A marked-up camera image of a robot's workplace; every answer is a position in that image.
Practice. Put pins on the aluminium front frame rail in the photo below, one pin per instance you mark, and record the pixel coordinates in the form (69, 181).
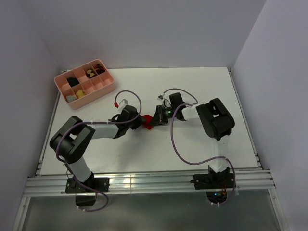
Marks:
(154, 182)

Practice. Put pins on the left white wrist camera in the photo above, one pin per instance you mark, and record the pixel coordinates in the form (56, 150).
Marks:
(121, 105)

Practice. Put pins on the pink plastic divided organizer box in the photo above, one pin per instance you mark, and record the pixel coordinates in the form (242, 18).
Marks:
(95, 87)

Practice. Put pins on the brown and cream rolled sock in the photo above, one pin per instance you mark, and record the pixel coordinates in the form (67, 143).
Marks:
(90, 73)

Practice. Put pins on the yellow rolled sock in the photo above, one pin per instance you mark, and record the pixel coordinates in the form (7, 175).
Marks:
(80, 93)

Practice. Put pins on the black rolled sock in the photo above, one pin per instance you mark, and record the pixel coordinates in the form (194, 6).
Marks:
(72, 81)

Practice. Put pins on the dark red-black rolled sock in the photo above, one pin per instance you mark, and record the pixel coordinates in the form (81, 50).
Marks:
(99, 69)

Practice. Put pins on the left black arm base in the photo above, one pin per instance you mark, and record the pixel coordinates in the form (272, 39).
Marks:
(86, 193)

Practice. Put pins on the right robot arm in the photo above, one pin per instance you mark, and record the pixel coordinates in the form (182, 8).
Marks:
(216, 120)

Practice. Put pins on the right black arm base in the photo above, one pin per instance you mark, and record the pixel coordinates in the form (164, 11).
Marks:
(215, 185)

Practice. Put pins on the red Santa sock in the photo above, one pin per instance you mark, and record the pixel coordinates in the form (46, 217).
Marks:
(148, 119)

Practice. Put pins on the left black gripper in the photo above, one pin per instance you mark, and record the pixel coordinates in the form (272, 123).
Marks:
(139, 121)

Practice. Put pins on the grey rolled sock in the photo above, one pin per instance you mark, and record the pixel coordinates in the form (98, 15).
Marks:
(70, 98)

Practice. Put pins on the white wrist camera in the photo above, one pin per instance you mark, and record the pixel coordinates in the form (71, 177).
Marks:
(121, 105)
(161, 97)

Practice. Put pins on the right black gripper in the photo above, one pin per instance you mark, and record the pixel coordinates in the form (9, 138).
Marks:
(159, 118)

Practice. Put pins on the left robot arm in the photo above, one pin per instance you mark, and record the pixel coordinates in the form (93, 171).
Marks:
(72, 139)

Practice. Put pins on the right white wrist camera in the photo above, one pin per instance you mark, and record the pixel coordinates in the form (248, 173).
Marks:
(161, 97)

